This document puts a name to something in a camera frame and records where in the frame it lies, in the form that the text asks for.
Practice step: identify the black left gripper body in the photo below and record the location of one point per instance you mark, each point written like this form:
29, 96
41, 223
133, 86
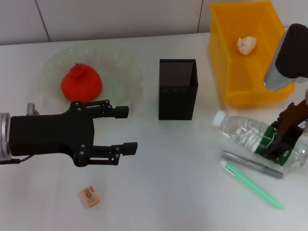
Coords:
48, 134

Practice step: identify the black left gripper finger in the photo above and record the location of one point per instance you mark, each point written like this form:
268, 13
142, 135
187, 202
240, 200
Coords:
121, 111
130, 148

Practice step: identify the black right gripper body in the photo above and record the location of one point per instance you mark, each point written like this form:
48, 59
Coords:
292, 125

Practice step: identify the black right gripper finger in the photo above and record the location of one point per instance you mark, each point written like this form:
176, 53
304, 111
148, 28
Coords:
275, 126
276, 154

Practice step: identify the clear water bottle green label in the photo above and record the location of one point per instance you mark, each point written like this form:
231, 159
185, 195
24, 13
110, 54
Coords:
240, 132

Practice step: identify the white paper ball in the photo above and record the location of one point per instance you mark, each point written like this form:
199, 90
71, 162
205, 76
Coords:
246, 45

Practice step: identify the grey marker pen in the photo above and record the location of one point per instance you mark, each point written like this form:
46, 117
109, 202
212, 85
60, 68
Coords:
255, 165

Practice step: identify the mint green pen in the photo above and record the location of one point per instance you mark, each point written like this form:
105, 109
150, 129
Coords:
255, 187

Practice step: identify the clear green glass fruit plate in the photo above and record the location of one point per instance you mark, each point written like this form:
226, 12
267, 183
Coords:
115, 67

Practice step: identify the black mesh pen holder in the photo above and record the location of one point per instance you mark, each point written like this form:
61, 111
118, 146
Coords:
176, 96

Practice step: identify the beige eraser block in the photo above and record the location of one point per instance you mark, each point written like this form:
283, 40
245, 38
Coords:
90, 196

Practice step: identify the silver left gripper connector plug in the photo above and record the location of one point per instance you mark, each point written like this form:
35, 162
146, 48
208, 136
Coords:
31, 109

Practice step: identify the yellow plastic bin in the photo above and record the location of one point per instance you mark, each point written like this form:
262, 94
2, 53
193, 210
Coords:
240, 79

